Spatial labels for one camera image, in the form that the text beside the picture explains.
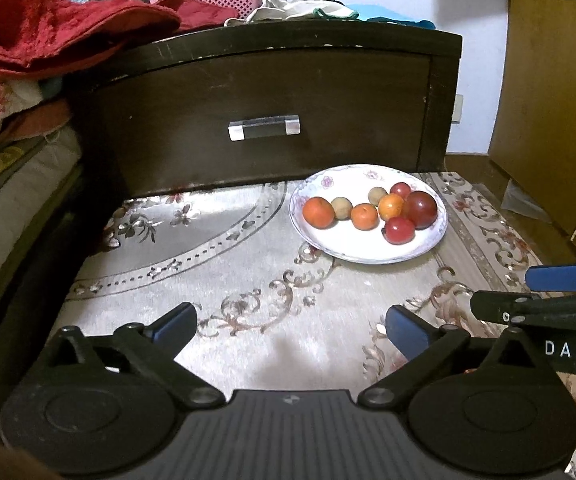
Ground large dark red tomato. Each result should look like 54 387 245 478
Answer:
402 191 438 230

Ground orange tangerine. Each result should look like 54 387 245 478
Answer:
302 196 336 230
377 194 404 222
350 203 380 231

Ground brown longan back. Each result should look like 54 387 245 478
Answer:
368 186 388 207

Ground brown longan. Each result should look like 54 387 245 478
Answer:
330 196 353 220
368 186 388 207

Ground small red cherry tomato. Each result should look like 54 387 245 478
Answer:
390 182 412 200

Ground brown longan front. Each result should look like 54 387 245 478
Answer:
330 196 353 220

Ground floral beige table cloth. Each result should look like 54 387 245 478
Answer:
57 172 540 394

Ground wooden cabinet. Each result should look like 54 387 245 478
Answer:
489 0 576 248

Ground white floral plate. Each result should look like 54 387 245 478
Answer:
289 164 448 264

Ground stack of folded bedding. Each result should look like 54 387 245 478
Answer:
0 71 82 336

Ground dark wooden nightstand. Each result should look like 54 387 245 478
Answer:
67 20 463 197

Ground red velvet blanket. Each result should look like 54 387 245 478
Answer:
0 0 238 80

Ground white and teal cloths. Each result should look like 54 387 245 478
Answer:
224 0 436 30

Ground silver drawer handle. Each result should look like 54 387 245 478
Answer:
227 115 301 142

